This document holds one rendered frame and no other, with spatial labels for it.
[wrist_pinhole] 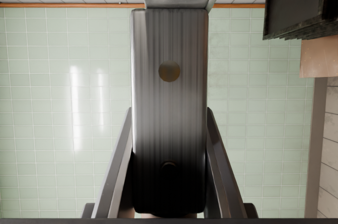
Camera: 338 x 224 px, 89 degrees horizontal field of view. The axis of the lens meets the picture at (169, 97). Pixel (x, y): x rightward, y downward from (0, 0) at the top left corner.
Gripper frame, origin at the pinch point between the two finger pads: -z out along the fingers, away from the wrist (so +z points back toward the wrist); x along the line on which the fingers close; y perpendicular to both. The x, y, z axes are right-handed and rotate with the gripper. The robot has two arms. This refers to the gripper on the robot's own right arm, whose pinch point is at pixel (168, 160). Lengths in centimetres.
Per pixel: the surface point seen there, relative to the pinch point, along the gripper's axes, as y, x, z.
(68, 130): 98, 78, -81
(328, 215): 144, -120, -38
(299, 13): 6, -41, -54
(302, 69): 34, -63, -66
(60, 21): 31, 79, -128
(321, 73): 30, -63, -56
